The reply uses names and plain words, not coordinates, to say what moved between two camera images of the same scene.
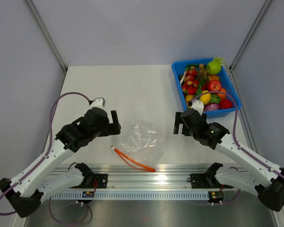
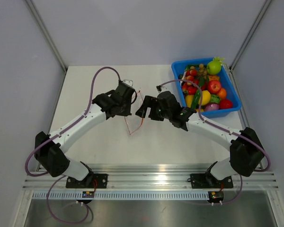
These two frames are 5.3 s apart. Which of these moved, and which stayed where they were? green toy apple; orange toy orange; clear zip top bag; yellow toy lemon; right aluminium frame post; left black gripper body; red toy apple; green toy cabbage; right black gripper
Moved: clear zip top bag; right black gripper; left black gripper body
Stayed: red toy apple; green toy cabbage; yellow toy lemon; right aluminium frame post; orange toy orange; green toy apple
